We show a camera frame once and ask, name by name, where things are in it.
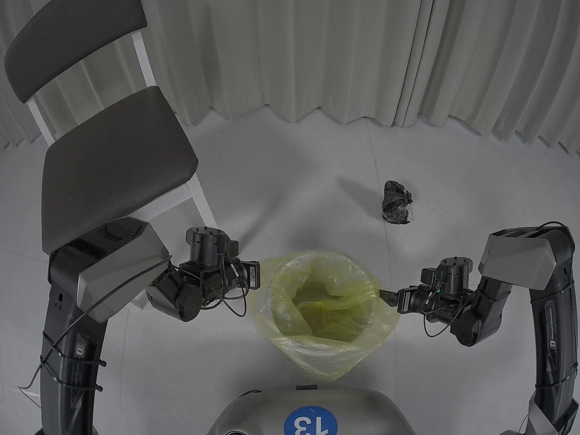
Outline white chair with grey pads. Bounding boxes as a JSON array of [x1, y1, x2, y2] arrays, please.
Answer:
[[4, 0, 219, 309]]

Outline black plastic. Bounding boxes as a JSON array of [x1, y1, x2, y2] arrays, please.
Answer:
[[382, 180, 414, 224]]

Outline yellow plastic bag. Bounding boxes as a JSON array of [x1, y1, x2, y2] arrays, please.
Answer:
[[247, 249, 401, 382]]

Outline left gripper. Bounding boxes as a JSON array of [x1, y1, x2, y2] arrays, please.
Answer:
[[235, 260, 263, 292]]

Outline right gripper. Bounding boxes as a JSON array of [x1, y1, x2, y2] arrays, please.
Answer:
[[396, 287, 428, 315]]

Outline white curtain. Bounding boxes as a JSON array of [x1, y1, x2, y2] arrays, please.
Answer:
[[395, 0, 580, 158], [0, 0, 439, 150]]

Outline black cable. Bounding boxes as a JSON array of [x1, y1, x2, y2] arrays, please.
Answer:
[[220, 388, 263, 418], [221, 288, 250, 318], [423, 313, 456, 340]]

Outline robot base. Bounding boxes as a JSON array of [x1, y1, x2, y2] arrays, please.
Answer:
[[213, 384, 411, 435]]

